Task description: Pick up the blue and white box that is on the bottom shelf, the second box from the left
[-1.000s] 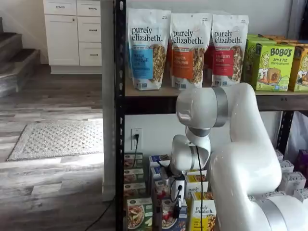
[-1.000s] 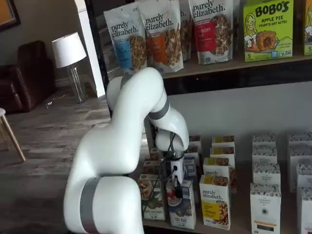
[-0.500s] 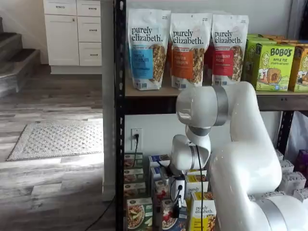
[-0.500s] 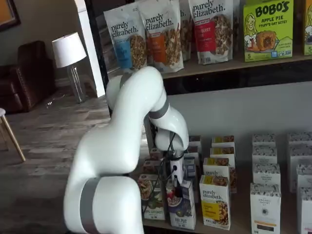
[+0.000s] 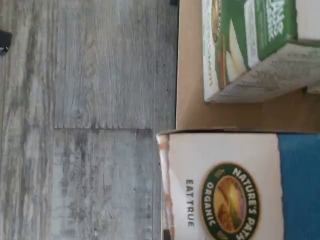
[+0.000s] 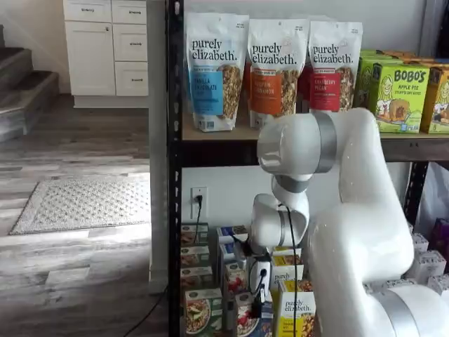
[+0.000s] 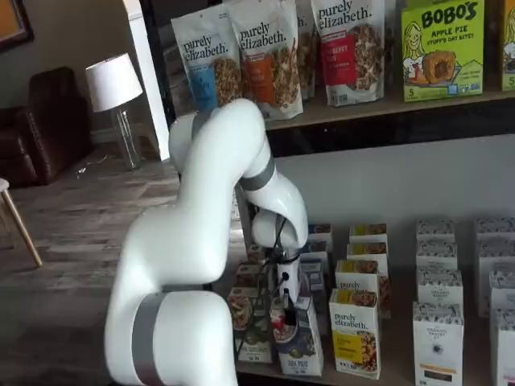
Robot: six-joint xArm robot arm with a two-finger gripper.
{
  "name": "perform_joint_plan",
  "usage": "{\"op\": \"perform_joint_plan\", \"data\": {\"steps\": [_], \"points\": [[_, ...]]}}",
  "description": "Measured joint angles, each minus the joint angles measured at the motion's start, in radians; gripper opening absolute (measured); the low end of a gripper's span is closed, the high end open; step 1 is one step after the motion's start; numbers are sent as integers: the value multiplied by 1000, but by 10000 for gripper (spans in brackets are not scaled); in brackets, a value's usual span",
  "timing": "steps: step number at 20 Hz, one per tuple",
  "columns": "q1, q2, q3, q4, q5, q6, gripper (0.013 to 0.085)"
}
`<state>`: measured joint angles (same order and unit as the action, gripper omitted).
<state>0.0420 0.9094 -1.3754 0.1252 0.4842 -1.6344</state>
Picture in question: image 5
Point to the blue white oatmeal box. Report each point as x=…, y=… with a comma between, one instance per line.
x=225, y=175

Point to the wooden shelf board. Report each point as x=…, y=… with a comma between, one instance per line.
x=237, y=115

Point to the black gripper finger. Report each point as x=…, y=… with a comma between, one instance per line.
x=167, y=234

